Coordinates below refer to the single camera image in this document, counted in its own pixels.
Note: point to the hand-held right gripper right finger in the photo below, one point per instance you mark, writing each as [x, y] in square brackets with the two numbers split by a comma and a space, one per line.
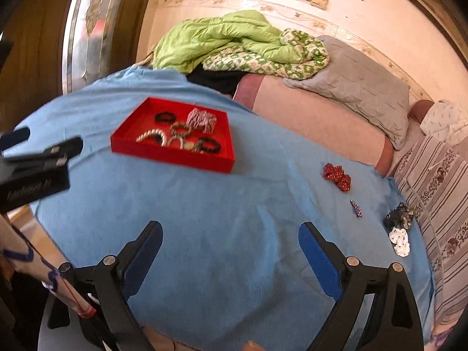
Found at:
[317, 259]

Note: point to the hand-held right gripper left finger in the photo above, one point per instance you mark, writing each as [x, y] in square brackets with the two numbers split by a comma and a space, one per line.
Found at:
[143, 259]

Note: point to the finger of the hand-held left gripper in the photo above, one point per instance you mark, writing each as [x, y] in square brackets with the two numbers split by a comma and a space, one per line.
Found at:
[16, 139]
[62, 150]

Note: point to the red tray box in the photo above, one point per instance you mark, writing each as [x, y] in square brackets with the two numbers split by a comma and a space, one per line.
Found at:
[164, 154]

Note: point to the black beaded scrunchie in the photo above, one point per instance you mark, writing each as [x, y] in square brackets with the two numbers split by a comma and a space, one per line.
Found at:
[215, 148]

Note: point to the small patterned hair clip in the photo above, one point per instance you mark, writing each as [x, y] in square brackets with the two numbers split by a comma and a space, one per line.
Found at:
[356, 208]

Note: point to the white patterned pole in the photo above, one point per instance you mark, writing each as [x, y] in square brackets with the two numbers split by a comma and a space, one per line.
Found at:
[36, 259]

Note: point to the white polka dot scrunchie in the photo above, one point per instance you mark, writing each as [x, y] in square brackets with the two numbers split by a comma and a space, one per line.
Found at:
[399, 243]

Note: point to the red polka dot scrunchie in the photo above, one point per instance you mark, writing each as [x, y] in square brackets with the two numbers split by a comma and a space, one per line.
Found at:
[334, 173]

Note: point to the dark patterned scrunchie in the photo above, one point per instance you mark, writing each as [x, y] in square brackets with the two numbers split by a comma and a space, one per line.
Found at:
[398, 217]

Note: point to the blue cloth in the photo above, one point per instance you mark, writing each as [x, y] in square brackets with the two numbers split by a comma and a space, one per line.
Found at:
[219, 208]

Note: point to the striped floral sheet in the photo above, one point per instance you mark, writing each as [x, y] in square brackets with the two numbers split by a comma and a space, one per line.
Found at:
[438, 197]

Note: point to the red plaid scrunchie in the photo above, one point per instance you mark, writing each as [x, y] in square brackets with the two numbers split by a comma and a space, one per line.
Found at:
[201, 119]

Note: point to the pink bed sheet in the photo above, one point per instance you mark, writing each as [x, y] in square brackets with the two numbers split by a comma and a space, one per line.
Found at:
[310, 117]

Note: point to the black cloth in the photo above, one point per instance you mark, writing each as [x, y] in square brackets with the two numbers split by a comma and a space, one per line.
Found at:
[215, 78]

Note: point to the grey pillow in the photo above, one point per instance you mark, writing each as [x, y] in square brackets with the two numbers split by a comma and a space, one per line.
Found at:
[358, 84]

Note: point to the brown bolster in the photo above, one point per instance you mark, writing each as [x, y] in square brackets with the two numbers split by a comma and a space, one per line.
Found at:
[420, 111]

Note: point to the white patterned pillow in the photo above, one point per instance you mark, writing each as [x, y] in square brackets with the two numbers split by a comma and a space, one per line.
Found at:
[446, 117]

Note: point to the green quilt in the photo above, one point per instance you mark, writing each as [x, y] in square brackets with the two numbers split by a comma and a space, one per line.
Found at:
[219, 33]

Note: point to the wooden door frame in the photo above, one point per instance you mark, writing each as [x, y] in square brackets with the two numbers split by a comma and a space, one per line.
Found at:
[135, 7]

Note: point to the dark wooden frame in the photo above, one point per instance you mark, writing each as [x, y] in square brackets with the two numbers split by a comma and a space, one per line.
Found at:
[431, 3]

